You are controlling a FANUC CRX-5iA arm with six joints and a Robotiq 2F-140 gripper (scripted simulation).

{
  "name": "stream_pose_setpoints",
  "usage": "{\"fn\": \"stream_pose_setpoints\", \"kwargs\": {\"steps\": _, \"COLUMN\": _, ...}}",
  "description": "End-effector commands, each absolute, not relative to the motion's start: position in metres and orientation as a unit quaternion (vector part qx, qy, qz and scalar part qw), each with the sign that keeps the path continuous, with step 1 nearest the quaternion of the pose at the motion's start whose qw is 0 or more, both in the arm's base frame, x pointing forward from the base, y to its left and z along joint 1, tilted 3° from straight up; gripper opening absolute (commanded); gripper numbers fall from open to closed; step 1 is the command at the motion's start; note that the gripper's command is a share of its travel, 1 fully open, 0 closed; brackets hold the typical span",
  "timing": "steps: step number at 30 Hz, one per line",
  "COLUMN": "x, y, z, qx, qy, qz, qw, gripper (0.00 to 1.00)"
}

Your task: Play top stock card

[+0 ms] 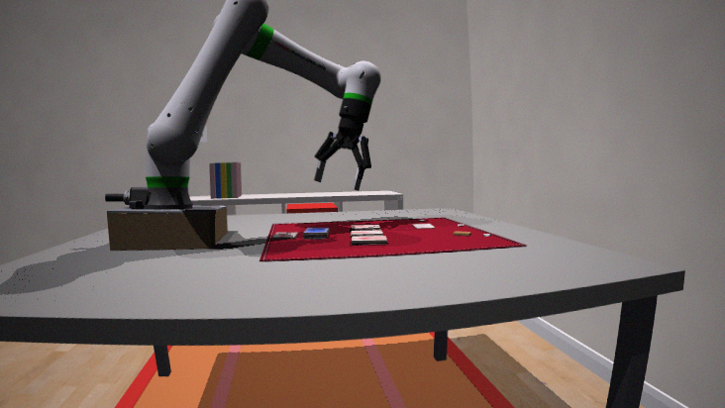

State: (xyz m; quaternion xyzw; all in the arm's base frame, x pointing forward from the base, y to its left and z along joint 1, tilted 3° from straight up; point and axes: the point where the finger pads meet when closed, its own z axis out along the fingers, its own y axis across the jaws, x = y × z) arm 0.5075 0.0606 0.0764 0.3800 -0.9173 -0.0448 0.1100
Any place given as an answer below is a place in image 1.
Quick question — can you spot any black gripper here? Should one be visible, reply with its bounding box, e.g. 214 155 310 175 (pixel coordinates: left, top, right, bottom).
314 118 371 190

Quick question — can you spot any dark red card cloth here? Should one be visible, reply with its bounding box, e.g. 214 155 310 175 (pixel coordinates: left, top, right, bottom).
265 218 518 260
260 218 527 260

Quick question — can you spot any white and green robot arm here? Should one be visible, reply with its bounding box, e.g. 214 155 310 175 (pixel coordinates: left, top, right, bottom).
105 0 381 210

